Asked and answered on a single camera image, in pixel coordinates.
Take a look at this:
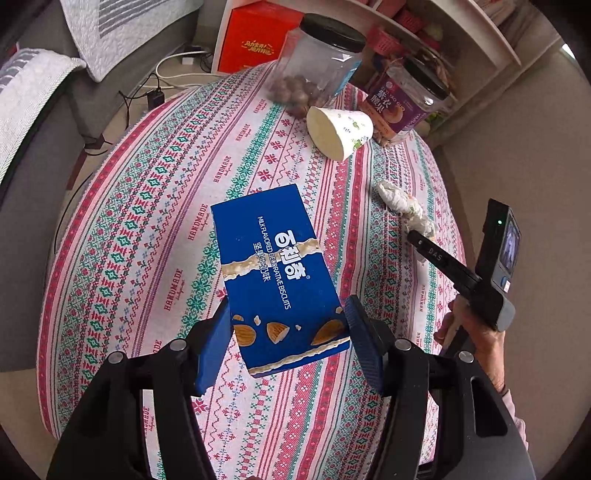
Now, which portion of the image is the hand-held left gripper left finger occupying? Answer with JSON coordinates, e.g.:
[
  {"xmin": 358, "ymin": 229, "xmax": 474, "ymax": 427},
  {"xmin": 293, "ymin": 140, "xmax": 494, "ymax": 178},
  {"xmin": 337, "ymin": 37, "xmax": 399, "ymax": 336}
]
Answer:
[{"xmin": 46, "ymin": 299, "xmax": 232, "ymax": 480}]

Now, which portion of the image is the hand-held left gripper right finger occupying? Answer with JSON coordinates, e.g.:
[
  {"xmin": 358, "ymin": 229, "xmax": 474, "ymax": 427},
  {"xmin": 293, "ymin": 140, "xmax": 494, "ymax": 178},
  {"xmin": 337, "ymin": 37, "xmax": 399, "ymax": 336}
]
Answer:
[{"xmin": 344, "ymin": 294, "xmax": 536, "ymax": 480}]

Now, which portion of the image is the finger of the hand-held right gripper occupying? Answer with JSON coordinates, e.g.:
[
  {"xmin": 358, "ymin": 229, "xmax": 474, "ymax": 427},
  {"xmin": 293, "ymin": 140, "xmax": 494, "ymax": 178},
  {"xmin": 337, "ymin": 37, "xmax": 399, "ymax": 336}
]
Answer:
[{"xmin": 407, "ymin": 230, "xmax": 482, "ymax": 296}]

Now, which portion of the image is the white tissue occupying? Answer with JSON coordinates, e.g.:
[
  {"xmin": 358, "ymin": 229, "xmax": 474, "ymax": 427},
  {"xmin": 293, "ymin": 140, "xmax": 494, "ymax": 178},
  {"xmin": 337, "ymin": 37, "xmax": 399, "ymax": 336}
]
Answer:
[{"xmin": 378, "ymin": 180, "xmax": 437, "ymax": 239}]

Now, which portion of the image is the blue biscuit box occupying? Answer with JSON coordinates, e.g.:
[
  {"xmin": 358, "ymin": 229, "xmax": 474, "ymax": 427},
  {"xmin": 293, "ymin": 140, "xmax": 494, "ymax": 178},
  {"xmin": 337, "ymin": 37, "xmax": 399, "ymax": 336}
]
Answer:
[{"xmin": 210, "ymin": 184, "xmax": 352, "ymax": 380}]

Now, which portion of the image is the person's right hand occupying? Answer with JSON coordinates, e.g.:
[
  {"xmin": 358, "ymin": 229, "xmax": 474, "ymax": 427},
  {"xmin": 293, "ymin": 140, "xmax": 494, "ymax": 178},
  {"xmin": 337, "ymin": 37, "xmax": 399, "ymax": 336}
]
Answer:
[{"xmin": 433, "ymin": 301, "xmax": 509, "ymax": 394}]

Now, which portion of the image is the patterned tablecloth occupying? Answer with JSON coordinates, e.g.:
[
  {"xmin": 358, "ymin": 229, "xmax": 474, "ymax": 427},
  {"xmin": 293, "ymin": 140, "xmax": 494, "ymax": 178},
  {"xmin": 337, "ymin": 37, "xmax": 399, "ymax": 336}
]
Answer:
[{"xmin": 37, "ymin": 60, "xmax": 468, "ymax": 480}]

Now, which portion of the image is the clear jar with purple label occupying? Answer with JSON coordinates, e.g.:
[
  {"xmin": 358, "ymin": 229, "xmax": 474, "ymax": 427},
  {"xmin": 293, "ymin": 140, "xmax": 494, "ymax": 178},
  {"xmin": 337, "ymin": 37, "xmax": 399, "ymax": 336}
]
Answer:
[{"xmin": 362, "ymin": 58, "xmax": 456, "ymax": 147}]

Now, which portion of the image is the white paper cup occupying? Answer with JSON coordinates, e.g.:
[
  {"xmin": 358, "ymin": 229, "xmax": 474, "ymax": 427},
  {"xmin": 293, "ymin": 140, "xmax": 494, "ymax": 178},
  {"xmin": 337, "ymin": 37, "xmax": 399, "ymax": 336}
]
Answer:
[{"xmin": 307, "ymin": 106, "xmax": 374, "ymax": 162}]

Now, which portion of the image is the pink basket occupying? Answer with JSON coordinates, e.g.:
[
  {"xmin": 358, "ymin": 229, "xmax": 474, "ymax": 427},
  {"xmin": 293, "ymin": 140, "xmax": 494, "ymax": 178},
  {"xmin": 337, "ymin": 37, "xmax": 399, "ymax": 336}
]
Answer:
[
  {"xmin": 367, "ymin": 27, "xmax": 403, "ymax": 57},
  {"xmin": 392, "ymin": 8, "xmax": 426, "ymax": 34}
]

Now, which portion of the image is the grey sofa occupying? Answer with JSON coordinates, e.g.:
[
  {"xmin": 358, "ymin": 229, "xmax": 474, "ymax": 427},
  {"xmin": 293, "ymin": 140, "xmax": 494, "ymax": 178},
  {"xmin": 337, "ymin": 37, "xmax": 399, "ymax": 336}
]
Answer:
[{"xmin": 0, "ymin": 0, "xmax": 205, "ymax": 372}]

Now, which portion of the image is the white shelf unit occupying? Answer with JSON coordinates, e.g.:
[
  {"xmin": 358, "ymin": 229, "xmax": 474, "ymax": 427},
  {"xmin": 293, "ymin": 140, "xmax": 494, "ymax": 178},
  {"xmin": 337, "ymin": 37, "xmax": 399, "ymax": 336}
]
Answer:
[{"xmin": 217, "ymin": 0, "xmax": 523, "ymax": 68}]

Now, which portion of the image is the clear jar with blue label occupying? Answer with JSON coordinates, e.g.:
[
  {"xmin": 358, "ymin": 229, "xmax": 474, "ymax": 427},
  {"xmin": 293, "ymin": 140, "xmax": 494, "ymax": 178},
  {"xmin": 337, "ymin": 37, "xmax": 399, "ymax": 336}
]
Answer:
[{"xmin": 267, "ymin": 13, "xmax": 368, "ymax": 117}]

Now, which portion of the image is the red gift box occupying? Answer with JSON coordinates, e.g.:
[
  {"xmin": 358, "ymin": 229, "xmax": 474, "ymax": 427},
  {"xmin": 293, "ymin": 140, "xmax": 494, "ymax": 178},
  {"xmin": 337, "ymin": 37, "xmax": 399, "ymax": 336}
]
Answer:
[{"xmin": 217, "ymin": 4, "xmax": 297, "ymax": 75}]

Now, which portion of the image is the striped seat blanket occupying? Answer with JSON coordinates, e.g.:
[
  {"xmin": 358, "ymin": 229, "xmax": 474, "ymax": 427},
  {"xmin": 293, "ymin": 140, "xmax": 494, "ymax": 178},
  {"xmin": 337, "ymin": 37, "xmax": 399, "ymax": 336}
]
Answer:
[{"xmin": 0, "ymin": 48, "xmax": 88, "ymax": 184}]

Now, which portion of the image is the striped armrest blanket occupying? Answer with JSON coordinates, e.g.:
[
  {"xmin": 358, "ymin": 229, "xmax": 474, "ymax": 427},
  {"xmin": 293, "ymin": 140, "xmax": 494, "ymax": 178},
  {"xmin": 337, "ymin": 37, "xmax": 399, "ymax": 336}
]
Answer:
[{"xmin": 60, "ymin": 0, "xmax": 204, "ymax": 83}]

